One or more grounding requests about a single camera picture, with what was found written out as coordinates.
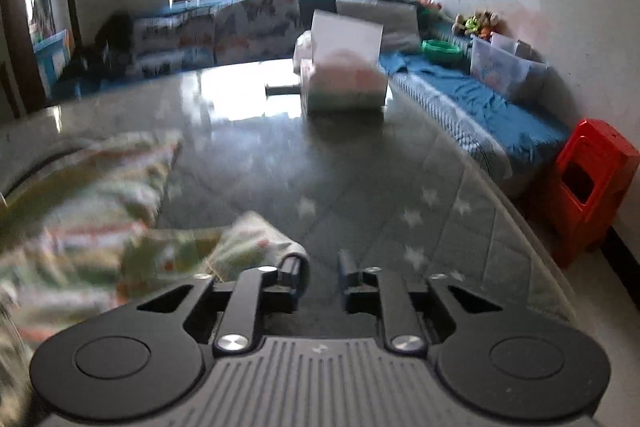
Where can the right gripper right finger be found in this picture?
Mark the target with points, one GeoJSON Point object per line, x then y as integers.
{"type": "Point", "coordinates": [383, 294]}

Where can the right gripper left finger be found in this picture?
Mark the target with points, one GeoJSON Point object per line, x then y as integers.
{"type": "Point", "coordinates": [258, 292]}

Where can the green floral child garment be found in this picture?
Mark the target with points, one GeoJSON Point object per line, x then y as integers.
{"type": "Point", "coordinates": [78, 238]}

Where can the dark phone on table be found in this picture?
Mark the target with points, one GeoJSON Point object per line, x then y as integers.
{"type": "Point", "coordinates": [290, 89]}

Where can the tissue pack front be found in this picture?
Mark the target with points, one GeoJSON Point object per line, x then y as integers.
{"type": "Point", "coordinates": [343, 74]}

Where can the red plastic stool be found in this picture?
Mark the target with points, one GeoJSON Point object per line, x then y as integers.
{"type": "Point", "coordinates": [586, 186]}

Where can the green bowl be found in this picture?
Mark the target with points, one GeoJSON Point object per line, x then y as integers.
{"type": "Point", "coordinates": [442, 53]}

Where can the grey cushion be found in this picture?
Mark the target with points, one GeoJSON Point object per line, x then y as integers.
{"type": "Point", "coordinates": [399, 22]}

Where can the clear plastic storage box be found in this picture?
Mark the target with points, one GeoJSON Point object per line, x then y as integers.
{"type": "Point", "coordinates": [517, 79]}

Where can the butterfly pillow left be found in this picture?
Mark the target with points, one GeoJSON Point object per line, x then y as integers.
{"type": "Point", "coordinates": [172, 43]}

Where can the butterfly pillow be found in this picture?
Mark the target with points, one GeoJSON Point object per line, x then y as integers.
{"type": "Point", "coordinates": [172, 43]}
{"type": "Point", "coordinates": [256, 30]}

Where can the butterfly pillow right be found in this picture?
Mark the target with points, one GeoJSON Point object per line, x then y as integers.
{"type": "Point", "coordinates": [256, 30]}

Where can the black bag on sofa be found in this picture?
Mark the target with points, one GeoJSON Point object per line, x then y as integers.
{"type": "Point", "coordinates": [108, 56]}

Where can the small plush toys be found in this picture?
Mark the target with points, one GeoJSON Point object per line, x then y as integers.
{"type": "Point", "coordinates": [481, 24]}

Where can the blue cabinet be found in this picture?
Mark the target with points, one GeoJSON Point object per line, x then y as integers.
{"type": "Point", "coordinates": [52, 55]}

